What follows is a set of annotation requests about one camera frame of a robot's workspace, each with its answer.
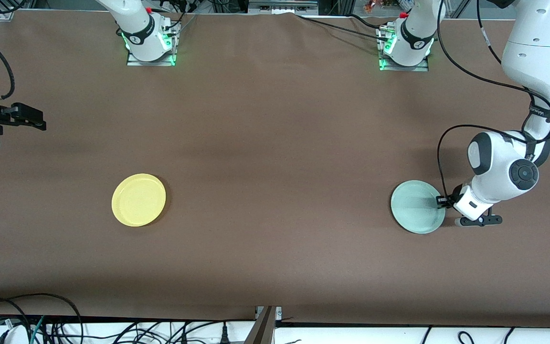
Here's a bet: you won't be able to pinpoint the green plastic plate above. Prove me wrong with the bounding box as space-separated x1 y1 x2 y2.
391 180 446 235

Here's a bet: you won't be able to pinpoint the yellow plastic plate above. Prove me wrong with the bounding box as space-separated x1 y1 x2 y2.
111 173 167 227

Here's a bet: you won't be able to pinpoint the white side table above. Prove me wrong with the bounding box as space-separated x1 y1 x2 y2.
0 319 550 344

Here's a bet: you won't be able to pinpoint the brown table cover sheet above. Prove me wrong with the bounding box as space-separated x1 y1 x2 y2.
0 10 550 328

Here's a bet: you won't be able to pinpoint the colourful small objects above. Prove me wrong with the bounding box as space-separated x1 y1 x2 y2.
364 0 401 13

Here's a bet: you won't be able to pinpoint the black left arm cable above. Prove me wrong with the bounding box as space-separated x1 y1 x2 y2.
436 0 550 204

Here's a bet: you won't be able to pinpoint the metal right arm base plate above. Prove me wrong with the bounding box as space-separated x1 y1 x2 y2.
126 19 181 66

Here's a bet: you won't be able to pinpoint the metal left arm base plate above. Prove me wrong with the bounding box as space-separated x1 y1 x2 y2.
377 24 431 72

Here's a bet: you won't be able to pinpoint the black cable across table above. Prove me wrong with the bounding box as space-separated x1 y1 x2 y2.
296 13 390 43
346 13 388 29

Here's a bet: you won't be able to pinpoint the long black looped cable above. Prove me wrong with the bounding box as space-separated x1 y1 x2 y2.
0 293 84 344

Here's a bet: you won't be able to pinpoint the green cable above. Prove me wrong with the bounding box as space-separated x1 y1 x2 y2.
31 315 46 344

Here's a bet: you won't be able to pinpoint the aluminium profile post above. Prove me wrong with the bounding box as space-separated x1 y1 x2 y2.
244 306 283 344

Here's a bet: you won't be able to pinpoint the grey metal rail bracket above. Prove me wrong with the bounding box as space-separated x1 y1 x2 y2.
249 0 318 15

